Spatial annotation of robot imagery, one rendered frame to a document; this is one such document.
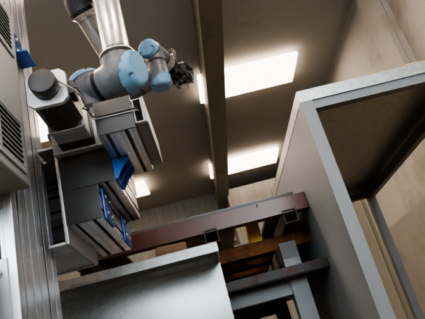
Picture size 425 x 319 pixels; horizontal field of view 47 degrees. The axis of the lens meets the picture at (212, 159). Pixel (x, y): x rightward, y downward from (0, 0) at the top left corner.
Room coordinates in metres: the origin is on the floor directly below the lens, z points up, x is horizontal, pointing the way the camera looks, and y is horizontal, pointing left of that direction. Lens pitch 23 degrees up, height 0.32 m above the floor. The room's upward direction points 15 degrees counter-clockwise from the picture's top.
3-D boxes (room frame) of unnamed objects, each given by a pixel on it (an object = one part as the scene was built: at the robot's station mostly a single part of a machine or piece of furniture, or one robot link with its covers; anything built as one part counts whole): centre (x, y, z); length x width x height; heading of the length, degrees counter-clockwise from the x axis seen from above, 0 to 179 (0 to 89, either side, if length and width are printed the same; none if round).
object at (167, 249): (1.60, 0.21, 0.70); 0.10 x 0.06 x 0.05; 106
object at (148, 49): (1.51, 0.11, 1.43); 0.11 x 0.08 x 0.09; 158
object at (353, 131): (2.04, -0.57, 1.03); 1.30 x 0.60 x 0.04; 4
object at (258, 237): (1.89, -0.08, 0.78); 0.05 x 0.05 x 0.19; 4
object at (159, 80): (1.51, 0.12, 1.34); 0.11 x 0.08 x 0.11; 68
